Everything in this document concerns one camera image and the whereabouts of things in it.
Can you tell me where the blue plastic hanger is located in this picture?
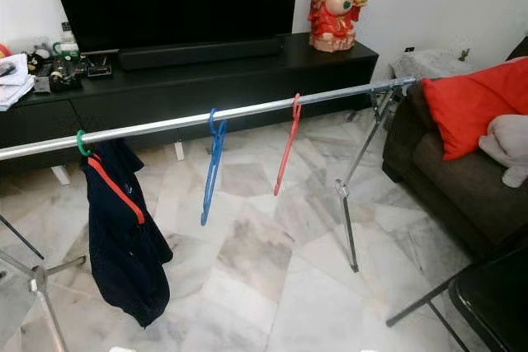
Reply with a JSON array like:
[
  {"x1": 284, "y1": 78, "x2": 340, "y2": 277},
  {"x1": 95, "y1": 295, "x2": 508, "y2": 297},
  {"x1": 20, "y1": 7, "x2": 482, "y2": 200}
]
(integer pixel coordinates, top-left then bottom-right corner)
[{"x1": 200, "y1": 108, "x2": 228, "y2": 227}]

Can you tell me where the red hanger with green hook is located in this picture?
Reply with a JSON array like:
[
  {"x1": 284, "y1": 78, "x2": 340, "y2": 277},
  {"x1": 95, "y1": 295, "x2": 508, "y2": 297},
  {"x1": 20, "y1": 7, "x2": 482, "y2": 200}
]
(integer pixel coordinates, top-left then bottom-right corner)
[{"x1": 76, "y1": 129, "x2": 148, "y2": 225}]

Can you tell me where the red plastic hanger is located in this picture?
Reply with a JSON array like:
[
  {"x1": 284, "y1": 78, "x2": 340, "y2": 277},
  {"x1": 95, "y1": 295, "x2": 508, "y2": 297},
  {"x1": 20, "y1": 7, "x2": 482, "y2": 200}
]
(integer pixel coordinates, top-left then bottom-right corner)
[{"x1": 275, "y1": 93, "x2": 303, "y2": 197}]

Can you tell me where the stack of white papers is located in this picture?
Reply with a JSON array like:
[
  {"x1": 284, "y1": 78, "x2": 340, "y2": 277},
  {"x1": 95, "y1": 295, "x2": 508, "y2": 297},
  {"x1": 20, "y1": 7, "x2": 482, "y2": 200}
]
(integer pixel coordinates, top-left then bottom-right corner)
[{"x1": 0, "y1": 54, "x2": 35, "y2": 112}]

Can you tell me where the small black box device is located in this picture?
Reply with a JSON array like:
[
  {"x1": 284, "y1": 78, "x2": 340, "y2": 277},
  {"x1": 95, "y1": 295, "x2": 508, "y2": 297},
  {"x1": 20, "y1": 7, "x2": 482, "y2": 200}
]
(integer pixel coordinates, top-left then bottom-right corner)
[{"x1": 87, "y1": 57, "x2": 116, "y2": 78}]

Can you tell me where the clear bottle green label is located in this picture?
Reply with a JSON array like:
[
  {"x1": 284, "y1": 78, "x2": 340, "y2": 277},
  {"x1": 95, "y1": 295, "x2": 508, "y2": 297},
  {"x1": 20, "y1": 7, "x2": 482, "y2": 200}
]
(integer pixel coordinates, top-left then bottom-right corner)
[{"x1": 59, "y1": 21, "x2": 80, "y2": 56}]

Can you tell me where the navy shirt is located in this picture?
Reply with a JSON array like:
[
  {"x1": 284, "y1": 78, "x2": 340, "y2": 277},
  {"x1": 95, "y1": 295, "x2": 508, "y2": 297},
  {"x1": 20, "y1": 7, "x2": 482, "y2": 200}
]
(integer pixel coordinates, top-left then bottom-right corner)
[{"x1": 81, "y1": 139, "x2": 174, "y2": 328}]

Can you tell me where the silver metal clothes rack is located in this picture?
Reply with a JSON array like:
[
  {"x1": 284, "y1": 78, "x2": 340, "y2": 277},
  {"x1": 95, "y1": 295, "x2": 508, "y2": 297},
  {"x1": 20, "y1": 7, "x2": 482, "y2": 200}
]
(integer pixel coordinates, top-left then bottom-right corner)
[{"x1": 0, "y1": 77, "x2": 422, "y2": 352}]

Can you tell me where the black soundbar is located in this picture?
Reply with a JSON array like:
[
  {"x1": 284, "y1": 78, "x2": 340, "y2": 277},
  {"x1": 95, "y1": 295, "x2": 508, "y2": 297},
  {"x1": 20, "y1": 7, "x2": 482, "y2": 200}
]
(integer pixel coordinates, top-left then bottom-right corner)
[{"x1": 118, "y1": 35, "x2": 283, "y2": 71}]

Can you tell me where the black TV console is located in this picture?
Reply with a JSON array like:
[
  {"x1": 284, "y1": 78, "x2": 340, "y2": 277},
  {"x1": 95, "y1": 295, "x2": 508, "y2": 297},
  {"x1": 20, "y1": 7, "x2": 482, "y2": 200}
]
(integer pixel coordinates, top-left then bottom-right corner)
[{"x1": 0, "y1": 32, "x2": 379, "y2": 159}]

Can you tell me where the red laughing Buddha statue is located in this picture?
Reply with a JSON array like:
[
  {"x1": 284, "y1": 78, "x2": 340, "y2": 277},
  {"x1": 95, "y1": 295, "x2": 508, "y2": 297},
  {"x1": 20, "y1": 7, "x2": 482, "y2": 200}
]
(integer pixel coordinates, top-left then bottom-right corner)
[{"x1": 308, "y1": 0, "x2": 368, "y2": 53}]

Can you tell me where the side table with lace cloth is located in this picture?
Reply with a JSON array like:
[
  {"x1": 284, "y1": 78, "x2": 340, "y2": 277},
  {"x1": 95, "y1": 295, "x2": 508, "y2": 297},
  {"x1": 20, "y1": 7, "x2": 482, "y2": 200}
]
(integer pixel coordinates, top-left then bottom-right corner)
[{"x1": 389, "y1": 47, "x2": 475, "y2": 82}]

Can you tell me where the dark brown sofa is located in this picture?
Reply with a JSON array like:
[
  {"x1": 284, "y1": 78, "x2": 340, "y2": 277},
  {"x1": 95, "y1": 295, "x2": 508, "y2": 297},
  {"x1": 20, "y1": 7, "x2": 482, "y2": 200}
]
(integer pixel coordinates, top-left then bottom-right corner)
[{"x1": 382, "y1": 35, "x2": 528, "y2": 258}]

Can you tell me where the grey plush toy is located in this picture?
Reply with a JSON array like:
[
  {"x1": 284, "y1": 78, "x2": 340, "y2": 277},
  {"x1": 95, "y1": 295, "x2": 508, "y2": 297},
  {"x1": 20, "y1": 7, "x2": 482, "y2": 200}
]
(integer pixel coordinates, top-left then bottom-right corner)
[{"x1": 478, "y1": 113, "x2": 528, "y2": 189}]

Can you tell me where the black folding chair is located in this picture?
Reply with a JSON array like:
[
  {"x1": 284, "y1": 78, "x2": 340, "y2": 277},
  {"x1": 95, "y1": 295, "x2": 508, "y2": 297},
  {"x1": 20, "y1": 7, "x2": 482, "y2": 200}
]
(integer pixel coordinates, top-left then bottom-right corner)
[{"x1": 386, "y1": 241, "x2": 528, "y2": 352}]

